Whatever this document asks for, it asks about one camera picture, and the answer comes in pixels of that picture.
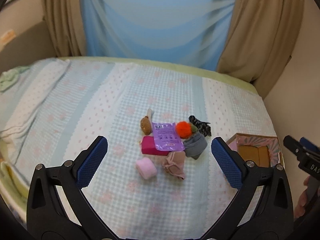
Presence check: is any black patterned cloth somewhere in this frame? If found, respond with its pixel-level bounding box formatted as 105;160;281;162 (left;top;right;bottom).
189;115;212;137

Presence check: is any grey blue fuzzy sock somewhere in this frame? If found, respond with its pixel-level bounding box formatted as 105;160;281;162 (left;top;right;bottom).
183;132;208;160

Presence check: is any beige pink fabric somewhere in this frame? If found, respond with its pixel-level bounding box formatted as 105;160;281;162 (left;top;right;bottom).
162;151;185;180

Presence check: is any orange fluffy pompom toy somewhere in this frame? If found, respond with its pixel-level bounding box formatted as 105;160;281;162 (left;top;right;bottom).
175;121;197;139

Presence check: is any pink cloth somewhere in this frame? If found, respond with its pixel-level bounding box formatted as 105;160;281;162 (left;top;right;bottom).
136;157;157;180

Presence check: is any magenta leather pouch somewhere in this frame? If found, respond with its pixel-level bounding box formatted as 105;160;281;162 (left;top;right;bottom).
140;136;169;156

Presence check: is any purple plastic packet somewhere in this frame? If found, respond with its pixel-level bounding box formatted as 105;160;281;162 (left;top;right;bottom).
152;122;184;152

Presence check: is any brown plush toy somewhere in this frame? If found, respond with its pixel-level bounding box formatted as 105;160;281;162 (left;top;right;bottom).
140;108;153;135

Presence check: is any person's right hand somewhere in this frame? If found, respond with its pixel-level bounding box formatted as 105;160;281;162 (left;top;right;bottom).
293;190;308;219

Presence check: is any cardboard box with pink flaps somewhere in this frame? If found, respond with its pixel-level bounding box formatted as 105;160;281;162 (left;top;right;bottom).
227;133;284;167

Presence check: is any green yellow bed sheet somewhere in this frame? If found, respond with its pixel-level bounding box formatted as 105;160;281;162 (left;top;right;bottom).
1;57;261;209

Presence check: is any checkered floral bedspread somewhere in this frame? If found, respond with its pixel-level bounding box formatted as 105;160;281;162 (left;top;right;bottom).
1;59;276;239

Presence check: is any right beige curtain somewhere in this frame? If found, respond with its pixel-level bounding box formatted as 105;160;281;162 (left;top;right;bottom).
217;0;304;98

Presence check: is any beige curtain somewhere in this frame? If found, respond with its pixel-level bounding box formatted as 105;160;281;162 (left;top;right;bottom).
217;0;304;98
41;0;86;57

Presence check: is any mint green crumpled cloth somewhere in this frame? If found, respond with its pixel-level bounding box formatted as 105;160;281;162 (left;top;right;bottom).
0;66;30;92

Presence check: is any light blue hanging sheet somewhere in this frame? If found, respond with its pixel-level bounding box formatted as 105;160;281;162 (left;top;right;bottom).
81;0;235;71

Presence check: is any left beige curtain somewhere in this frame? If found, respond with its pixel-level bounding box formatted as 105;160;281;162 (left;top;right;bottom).
41;0;86;57

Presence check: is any wall light switch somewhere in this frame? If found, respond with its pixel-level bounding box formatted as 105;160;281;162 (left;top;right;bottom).
1;29;16;46

